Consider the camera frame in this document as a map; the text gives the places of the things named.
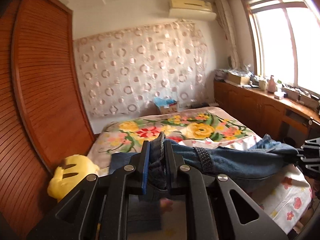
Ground blue denim jeans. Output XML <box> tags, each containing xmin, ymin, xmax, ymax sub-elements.
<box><xmin>108</xmin><ymin>132</ymin><xmax>299</xmax><ymax>233</ymax></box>

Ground long wooden cabinet counter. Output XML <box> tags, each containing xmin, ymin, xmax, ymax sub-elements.
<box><xmin>214</xmin><ymin>81</ymin><xmax>319</xmax><ymax>147</ymax></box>

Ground white strawberry print sheet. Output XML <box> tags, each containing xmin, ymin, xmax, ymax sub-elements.
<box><xmin>159</xmin><ymin>134</ymin><xmax>313</xmax><ymax>235</ymax></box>

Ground yellow Pikachu plush toy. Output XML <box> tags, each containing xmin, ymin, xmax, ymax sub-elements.
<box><xmin>47</xmin><ymin>154</ymin><xmax>100</xmax><ymax>202</ymax></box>

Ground white tissue box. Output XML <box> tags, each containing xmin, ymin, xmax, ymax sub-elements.
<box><xmin>274</xmin><ymin>91</ymin><xmax>286</xmax><ymax>100</ymax></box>

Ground floral pink bed blanket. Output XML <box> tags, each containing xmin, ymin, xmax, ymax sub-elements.
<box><xmin>87</xmin><ymin>107</ymin><xmax>261</xmax><ymax>176</ymax></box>

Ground pink bottle on counter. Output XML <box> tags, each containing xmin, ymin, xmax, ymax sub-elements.
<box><xmin>267</xmin><ymin>75</ymin><xmax>277</xmax><ymax>93</ymax></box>

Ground white mug on counter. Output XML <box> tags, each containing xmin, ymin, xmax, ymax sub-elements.
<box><xmin>259</xmin><ymin>80</ymin><xmax>268</xmax><ymax>91</ymax></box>

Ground cardboard box on counter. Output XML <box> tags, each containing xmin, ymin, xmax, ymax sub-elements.
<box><xmin>227</xmin><ymin>73</ymin><xmax>250</xmax><ymax>85</ymax></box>

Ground pink circle pattern curtain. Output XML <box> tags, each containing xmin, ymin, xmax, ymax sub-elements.
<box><xmin>74</xmin><ymin>22</ymin><xmax>208</xmax><ymax>118</ymax></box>

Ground window side drape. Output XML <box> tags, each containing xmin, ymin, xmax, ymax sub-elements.
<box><xmin>215</xmin><ymin>0</ymin><xmax>241</xmax><ymax>69</ymax></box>

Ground window with wooden frame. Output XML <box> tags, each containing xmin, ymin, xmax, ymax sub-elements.
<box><xmin>241</xmin><ymin>0</ymin><xmax>319</xmax><ymax>94</ymax></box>

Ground wall air conditioner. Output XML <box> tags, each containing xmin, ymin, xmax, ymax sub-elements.
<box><xmin>169</xmin><ymin>0</ymin><xmax>217</xmax><ymax>21</ymax></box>

